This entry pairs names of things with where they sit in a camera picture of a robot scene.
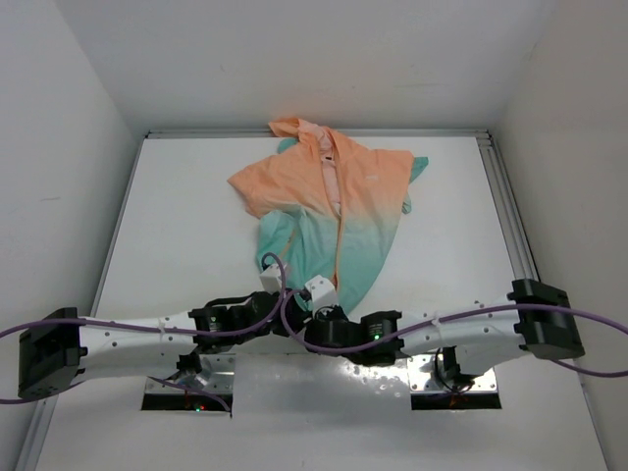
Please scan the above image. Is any aluminium frame rail back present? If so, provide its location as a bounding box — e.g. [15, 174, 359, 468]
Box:
[144, 128, 492, 140]

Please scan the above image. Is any orange and teal zip jacket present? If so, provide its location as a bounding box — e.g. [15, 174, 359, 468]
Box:
[229, 118, 429, 312]

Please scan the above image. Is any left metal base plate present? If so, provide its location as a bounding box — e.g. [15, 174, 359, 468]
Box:
[163, 354, 236, 394]

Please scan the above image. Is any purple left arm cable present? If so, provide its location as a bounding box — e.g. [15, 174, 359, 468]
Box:
[0, 252, 295, 411]

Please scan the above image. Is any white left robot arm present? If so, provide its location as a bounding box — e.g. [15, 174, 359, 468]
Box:
[18, 291, 307, 400]

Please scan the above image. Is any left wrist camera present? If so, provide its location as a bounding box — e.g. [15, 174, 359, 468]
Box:
[259, 263, 289, 294]

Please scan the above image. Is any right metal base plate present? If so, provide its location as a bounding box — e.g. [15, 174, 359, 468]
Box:
[406, 351, 498, 394]

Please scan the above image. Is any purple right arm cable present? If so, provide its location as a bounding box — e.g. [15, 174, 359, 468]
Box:
[282, 288, 628, 379]

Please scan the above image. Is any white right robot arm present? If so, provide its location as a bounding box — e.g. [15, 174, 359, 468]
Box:
[304, 279, 585, 387]

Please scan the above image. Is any aluminium frame rail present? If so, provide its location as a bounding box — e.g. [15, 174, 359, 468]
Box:
[476, 132, 539, 280]
[14, 131, 148, 471]
[144, 128, 492, 140]

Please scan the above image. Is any aluminium frame rail left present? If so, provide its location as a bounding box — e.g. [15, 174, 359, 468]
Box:
[14, 131, 148, 471]

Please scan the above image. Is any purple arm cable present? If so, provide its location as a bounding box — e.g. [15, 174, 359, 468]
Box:
[282, 288, 628, 379]
[0, 252, 295, 411]

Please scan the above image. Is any aluminium frame rail right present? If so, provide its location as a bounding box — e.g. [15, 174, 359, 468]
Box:
[476, 132, 539, 280]

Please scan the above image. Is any metal base plate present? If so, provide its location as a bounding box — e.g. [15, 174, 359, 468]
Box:
[163, 354, 236, 394]
[406, 351, 498, 394]

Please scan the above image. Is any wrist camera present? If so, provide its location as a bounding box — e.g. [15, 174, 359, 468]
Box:
[259, 263, 289, 294]
[305, 275, 340, 312]

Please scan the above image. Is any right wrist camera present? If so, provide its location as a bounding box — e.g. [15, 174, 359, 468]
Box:
[305, 275, 340, 312]

